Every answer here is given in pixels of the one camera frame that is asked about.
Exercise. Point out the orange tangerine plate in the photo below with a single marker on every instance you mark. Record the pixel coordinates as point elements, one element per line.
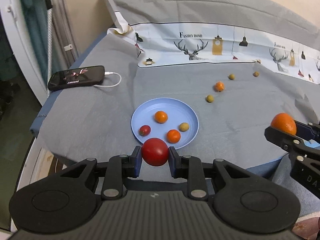
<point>173,136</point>
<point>160,117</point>

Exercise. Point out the black smartphone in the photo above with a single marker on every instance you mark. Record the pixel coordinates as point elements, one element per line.
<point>86,76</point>

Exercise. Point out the light blue plate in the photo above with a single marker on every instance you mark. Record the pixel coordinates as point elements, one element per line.
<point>177,111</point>

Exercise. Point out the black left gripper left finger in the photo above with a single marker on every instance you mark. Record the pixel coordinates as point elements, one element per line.
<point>117,169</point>

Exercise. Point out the small longan beside tomato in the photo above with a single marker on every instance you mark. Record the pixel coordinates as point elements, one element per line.
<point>231,76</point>

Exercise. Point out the orange tangerine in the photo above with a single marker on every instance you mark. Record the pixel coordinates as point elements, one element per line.
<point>219,86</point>
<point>284,122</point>

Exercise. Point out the small red tomato on plate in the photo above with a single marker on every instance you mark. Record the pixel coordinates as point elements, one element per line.
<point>144,130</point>

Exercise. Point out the grey curtain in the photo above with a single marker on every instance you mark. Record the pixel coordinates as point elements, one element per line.
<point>63,38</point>

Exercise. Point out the black handle with braided hose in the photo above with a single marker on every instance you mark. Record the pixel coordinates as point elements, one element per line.
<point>50,42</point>

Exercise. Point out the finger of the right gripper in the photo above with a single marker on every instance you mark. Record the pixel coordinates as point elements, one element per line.
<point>285,141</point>
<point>308,131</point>

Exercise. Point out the orange tangerine lower plate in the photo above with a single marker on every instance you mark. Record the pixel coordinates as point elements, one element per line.
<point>173,136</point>

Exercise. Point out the printed deer pattern fabric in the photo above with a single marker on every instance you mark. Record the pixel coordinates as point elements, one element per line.
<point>170,32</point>

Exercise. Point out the blue mattress edge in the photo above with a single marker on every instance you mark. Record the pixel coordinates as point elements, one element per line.
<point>44,111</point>

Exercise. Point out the teal curtain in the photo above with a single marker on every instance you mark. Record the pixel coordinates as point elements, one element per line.
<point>35,15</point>

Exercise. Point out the white door frame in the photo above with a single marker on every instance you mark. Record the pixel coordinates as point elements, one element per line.
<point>20,42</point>

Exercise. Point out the red cherry tomato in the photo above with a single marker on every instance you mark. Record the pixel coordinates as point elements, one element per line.
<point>155,152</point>

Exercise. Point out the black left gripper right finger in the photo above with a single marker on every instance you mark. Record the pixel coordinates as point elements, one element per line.
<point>191,169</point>

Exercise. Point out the orange tangerine upper plate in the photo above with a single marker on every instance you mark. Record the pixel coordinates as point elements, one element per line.
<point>160,117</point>

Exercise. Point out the near longan on cloth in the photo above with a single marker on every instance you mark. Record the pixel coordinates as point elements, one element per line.
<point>209,98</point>

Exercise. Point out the grey cloth cover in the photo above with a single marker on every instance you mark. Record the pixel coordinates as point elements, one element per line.
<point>94,122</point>

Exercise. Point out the yellow-green longan on plate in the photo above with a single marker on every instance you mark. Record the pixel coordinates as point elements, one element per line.
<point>183,127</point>

